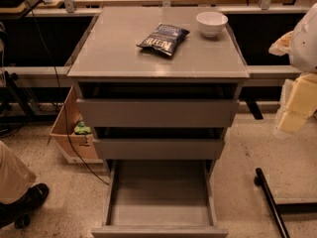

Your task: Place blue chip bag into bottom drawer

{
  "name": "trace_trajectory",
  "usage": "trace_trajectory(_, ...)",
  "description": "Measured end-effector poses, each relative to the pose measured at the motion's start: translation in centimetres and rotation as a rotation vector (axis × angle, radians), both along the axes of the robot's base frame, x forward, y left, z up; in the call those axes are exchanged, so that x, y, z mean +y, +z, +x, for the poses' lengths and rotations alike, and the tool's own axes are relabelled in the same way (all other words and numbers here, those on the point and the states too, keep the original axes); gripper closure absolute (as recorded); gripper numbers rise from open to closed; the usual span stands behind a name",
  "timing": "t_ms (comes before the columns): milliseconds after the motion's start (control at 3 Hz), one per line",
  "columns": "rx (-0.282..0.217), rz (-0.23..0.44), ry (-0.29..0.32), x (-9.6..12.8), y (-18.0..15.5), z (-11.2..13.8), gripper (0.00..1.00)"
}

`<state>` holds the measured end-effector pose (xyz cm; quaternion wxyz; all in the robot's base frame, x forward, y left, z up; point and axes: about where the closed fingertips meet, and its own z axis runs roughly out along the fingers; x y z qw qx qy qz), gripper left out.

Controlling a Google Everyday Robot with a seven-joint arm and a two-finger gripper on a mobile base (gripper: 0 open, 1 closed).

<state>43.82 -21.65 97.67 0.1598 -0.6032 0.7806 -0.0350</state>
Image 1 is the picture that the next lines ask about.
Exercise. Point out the white ceramic bowl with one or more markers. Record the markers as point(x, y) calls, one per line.
point(211, 24)

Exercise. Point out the grey middle drawer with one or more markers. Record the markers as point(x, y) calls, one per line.
point(158, 149)

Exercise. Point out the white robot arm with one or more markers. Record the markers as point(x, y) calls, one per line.
point(303, 46)

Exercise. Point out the black shoe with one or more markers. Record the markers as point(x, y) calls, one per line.
point(19, 211)

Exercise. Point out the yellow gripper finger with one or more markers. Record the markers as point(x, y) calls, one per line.
point(298, 102)
point(281, 46)

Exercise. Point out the grey open bottom drawer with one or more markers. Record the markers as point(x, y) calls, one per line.
point(159, 199)

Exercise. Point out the black metal stand leg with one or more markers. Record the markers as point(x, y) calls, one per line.
point(260, 180)

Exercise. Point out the grey drawer cabinet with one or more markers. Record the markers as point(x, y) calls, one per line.
point(111, 66)

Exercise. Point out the green toy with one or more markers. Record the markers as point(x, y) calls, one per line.
point(81, 129)

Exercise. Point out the person's beige trouser leg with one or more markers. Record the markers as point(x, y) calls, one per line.
point(15, 177)

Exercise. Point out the grey top drawer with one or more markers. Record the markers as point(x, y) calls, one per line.
point(158, 113)

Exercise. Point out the cardboard box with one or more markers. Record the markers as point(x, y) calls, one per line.
point(75, 148)

